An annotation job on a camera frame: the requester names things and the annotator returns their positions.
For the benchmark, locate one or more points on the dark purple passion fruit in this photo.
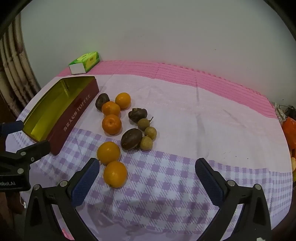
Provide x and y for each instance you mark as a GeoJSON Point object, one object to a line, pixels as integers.
{"type": "Point", "coordinates": [130, 139]}
{"type": "Point", "coordinates": [102, 101]}

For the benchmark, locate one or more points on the orange mandarin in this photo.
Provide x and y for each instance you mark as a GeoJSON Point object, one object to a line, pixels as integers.
{"type": "Point", "coordinates": [111, 108]}
{"type": "Point", "coordinates": [122, 100]}
{"type": "Point", "coordinates": [112, 124]}
{"type": "Point", "coordinates": [115, 174]}
{"type": "Point", "coordinates": [108, 153]}

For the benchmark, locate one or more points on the dark red candy tin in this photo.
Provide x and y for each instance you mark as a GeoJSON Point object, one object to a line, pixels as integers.
{"type": "Point", "coordinates": [76, 111]}

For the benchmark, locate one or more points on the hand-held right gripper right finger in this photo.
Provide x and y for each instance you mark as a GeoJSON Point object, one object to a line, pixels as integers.
{"type": "Point", "coordinates": [208, 180]}

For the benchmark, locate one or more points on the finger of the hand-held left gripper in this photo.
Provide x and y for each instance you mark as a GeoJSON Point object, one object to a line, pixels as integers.
{"type": "Point", "coordinates": [34, 149]}
{"type": "Point", "coordinates": [13, 127]}

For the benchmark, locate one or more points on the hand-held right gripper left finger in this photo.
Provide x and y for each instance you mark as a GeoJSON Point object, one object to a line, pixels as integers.
{"type": "Point", "coordinates": [85, 183]}

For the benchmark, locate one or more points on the brown longan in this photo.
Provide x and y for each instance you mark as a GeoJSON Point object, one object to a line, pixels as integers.
{"type": "Point", "coordinates": [143, 124]}
{"type": "Point", "coordinates": [150, 132]}
{"type": "Point", "coordinates": [146, 143]}

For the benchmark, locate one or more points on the pale yellow fruit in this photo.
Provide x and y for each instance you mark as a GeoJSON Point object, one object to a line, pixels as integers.
{"type": "Point", "coordinates": [293, 163]}

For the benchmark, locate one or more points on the silver foil wrapper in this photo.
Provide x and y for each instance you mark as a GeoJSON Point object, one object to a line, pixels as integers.
{"type": "Point", "coordinates": [279, 111]}

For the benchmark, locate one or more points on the wrinkled dark passion fruit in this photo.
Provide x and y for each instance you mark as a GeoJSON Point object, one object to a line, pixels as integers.
{"type": "Point", "coordinates": [137, 115]}

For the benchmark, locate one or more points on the pink purple checked tablecloth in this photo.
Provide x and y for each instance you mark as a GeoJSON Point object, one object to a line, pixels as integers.
{"type": "Point", "coordinates": [185, 115]}

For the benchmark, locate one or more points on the green tissue box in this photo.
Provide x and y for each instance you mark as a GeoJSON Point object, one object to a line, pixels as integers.
{"type": "Point", "coordinates": [89, 60]}

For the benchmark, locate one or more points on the orange plastic bag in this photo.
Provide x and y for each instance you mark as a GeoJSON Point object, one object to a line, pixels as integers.
{"type": "Point", "coordinates": [290, 129]}

